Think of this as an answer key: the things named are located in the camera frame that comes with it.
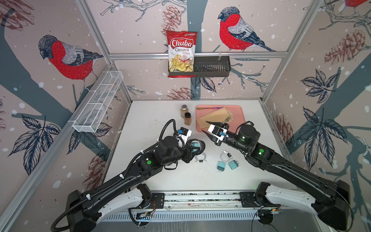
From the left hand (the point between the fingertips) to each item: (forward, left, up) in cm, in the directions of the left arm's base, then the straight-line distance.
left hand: (200, 146), depth 67 cm
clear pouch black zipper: (-1, 0, -1) cm, 2 cm away
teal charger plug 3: (-1, -21, -23) cm, 31 cm away
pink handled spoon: (+45, -5, -24) cm, 51 cm away
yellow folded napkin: (+38, -18, -25) cm, 50 cm away
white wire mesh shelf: (+13, +55, +6) cm, 57 cm away
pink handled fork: (+34, -24, -24) cm, 48 cm away
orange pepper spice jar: (+30, +6, -18) cm, 35 cm away
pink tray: (+43, -34, -25) cm, 60 cm away
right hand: (+8, -3, +8) cm, 12 cm away
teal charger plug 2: (-2, -14, -23) cm, 27 cm away
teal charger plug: (+1, +2, +1) cm, 2 cm away
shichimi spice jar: (+37, +10, -17) cm, 41 cm away
